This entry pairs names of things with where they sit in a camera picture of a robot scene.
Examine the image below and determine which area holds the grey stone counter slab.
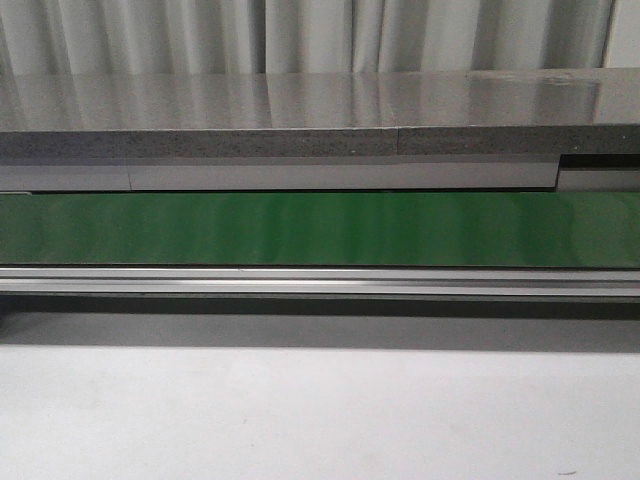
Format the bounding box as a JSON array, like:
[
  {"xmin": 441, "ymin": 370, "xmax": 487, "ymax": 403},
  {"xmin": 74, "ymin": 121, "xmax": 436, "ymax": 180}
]
[{"xmin": 1, "ymin": 68, "xmax": 639, "ymax": 159}]

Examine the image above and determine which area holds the aluminium conveyor side rail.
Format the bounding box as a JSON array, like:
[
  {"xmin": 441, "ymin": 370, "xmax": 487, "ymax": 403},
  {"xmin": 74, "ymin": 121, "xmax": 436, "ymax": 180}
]
[{"xmin": 1, "ymin": 266, "xmax": 639, "ymax": 299}]

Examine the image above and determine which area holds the white pleated curtain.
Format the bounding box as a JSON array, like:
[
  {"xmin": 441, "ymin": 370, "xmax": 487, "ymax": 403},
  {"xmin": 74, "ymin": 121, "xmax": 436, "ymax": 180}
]
[{"xmin": 1, "ymin": 1, "xmax": 639, "ymax": 75}]

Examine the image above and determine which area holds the green conveyor belt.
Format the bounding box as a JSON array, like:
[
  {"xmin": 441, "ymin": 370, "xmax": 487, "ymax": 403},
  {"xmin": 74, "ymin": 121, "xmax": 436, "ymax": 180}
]
[{"xmin": 1, "ymin": 192, "xmax": 639, "ymax": 269}]

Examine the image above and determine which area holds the grey panel under counter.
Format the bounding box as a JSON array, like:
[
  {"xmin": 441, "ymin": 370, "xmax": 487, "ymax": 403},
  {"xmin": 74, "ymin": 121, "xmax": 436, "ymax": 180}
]
[{"xmin": 1, "ymin": 154, "xmax": 639, "ymax": 192}]

